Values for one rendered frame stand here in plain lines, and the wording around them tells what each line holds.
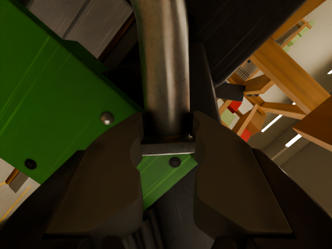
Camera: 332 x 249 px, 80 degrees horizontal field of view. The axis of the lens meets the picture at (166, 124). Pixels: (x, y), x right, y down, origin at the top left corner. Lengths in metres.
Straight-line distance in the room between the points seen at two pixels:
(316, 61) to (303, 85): 9.04
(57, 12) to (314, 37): 9.84
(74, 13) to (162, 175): 0.45
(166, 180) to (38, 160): 0.11
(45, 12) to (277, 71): 0.80
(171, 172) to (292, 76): 0.83
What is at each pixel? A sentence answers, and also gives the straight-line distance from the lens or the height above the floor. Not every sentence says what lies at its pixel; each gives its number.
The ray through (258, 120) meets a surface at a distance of 4.12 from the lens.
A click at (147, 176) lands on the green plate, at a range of 0.18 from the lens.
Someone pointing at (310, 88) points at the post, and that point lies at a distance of 0.98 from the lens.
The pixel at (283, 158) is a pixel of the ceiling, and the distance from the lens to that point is 7.61.
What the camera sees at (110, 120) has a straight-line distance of 0.16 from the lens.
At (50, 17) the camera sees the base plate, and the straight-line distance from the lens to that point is 0.52.
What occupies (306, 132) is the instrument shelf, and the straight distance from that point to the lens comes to 0.66.
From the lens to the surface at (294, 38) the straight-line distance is 9.21.
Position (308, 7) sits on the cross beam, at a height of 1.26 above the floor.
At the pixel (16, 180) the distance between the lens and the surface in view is 0.42.
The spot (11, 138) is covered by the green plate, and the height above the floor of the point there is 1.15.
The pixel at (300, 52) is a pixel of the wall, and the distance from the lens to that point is 9.82.
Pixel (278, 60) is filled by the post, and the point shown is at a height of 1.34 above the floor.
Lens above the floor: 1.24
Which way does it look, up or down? 2 degrees down
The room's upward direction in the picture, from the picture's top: 135 degrees clockwise
